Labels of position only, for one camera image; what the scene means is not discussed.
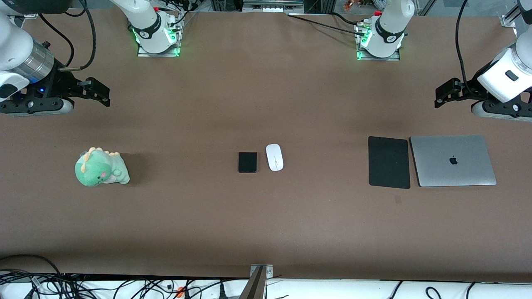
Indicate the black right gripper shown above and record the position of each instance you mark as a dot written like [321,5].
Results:
[60,84]

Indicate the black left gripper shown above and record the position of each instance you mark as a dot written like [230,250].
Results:
[469,91]

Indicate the black phone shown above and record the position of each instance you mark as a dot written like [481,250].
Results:
[247,162]

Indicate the white computer mouse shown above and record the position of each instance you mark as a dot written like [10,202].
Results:
[274,157]

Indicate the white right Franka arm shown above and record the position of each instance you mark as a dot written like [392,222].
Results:
[151,25]

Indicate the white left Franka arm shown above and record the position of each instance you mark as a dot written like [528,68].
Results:
[388,25]

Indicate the black mouse pad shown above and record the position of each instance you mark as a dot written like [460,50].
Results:
[388,162]

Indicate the silver laptop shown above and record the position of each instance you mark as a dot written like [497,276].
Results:
[453,160]

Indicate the green plush dinosaur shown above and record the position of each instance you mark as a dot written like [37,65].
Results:
[97,168]

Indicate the aluminium corner profile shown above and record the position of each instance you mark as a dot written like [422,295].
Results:
[510,16]

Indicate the grey power strip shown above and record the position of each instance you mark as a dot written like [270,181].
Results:
[272,5]

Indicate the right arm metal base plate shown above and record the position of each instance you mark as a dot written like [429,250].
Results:
[158,54]

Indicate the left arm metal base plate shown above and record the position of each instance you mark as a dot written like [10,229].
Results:
[378,58]

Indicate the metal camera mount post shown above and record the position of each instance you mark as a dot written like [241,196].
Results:
[257,282]

